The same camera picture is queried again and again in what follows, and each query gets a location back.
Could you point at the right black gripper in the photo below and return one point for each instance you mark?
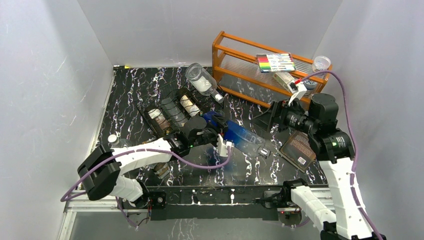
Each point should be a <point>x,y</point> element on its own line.
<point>264,120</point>

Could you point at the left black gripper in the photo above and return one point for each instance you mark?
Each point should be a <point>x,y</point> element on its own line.
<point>214,143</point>

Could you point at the dark olive wine bottle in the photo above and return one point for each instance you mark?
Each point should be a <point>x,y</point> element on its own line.
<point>188,102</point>

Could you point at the blue glass bottle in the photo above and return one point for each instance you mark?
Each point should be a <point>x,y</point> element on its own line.
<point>244,140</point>

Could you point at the square clear liquor bottle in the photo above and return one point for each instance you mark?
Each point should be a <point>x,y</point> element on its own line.
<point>161,169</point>

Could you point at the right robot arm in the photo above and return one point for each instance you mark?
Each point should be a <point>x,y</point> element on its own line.
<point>334,151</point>

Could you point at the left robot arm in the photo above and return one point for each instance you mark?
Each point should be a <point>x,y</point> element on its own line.
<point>103,171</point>

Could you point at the orange wooden shelf rack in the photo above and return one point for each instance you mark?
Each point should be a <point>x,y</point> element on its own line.
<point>235,69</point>

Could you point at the large clear glass bottle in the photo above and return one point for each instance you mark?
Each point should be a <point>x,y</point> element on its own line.
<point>203,82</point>

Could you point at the round clear glass bottle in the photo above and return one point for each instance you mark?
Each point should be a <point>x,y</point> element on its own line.
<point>117,142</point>

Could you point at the brown book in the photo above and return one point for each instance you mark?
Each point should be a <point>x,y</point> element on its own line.
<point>296,150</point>

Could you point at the small white carton box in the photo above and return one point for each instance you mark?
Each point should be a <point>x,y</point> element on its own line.
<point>284,79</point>

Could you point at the coloured marker pen set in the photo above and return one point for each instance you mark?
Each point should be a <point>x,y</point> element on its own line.
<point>275,62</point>

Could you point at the clear plastic jar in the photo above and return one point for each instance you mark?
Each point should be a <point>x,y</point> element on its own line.
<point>320,63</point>

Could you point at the black wire wine rack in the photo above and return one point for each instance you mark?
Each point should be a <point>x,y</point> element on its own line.
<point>152,96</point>

